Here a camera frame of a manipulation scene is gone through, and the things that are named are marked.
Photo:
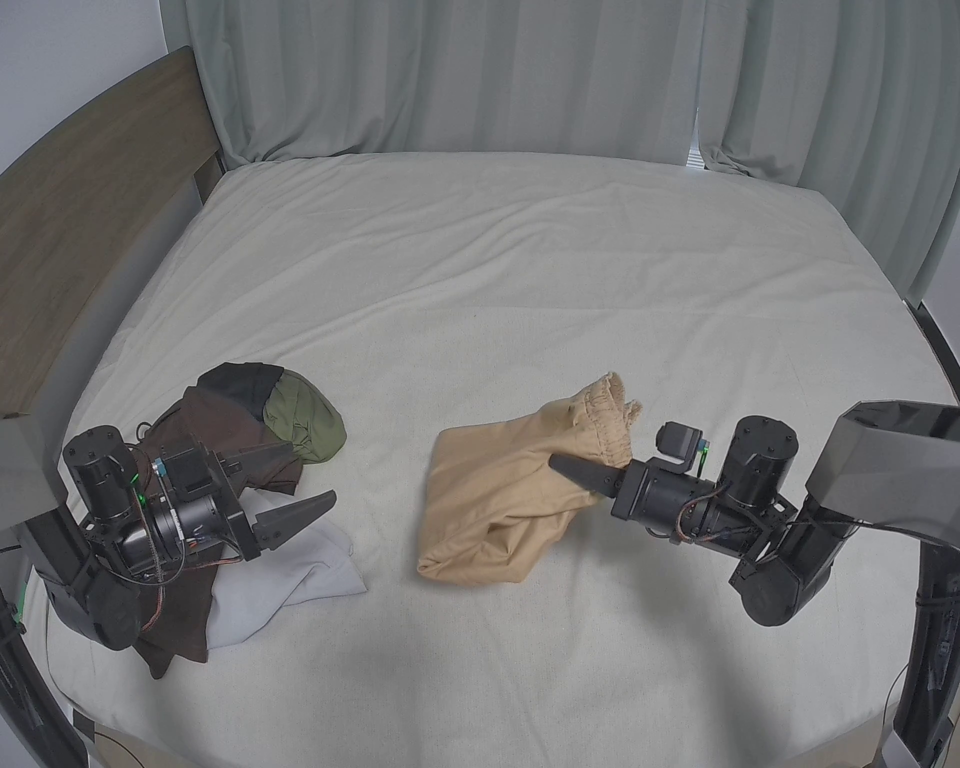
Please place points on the black garment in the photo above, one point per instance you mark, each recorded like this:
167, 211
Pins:
240, 382

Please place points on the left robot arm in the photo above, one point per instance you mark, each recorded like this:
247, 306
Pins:
97, 465

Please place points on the window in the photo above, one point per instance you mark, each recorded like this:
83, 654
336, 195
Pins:
694, 157

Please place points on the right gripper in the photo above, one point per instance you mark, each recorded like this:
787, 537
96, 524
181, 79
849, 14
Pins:
667, 499

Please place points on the bed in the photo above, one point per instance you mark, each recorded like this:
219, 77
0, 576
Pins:
525, 262

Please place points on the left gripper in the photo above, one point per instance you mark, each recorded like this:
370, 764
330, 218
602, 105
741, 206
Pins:
195, 525

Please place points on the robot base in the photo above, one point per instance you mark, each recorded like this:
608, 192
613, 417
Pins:
898, 746

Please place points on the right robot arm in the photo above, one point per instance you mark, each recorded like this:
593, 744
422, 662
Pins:
885, 457

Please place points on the olive green garment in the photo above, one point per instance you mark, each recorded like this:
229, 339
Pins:
304, 420

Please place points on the white garment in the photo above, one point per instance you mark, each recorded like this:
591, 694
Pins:
315, 570

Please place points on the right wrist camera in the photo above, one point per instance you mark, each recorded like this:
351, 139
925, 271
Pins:
681, 442

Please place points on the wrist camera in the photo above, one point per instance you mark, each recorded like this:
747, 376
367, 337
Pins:
184, 472
681, 442

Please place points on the brown garment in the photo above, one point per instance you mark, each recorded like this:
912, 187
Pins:
217, 420

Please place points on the tan shorts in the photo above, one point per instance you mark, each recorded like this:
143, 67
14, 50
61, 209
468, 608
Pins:
487, 510

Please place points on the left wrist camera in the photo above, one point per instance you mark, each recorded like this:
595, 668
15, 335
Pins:
184, 472

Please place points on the pale green curtain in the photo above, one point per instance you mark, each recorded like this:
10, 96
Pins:
450, 75
825, 90

